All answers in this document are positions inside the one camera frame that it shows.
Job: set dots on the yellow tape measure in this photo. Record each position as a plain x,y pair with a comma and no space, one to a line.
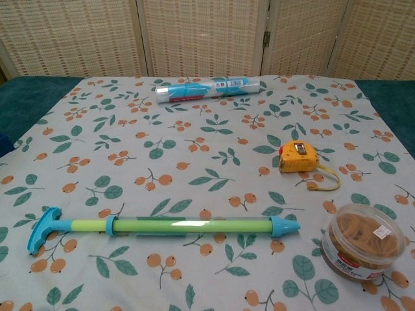
296,158

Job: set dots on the floral leaf print tablecloth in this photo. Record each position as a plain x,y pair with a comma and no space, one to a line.
194,181

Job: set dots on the clear tube with blue print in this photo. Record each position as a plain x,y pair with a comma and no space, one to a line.
207,90

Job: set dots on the green and blue water pump toy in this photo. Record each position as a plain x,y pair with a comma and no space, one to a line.
181,225

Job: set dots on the woven bamboo folding screen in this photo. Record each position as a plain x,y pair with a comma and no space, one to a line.
201,32

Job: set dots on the brass screen hinge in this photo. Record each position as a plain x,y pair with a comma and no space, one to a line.
266,39

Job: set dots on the teal fabric table cover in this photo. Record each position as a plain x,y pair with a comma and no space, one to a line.
26,97

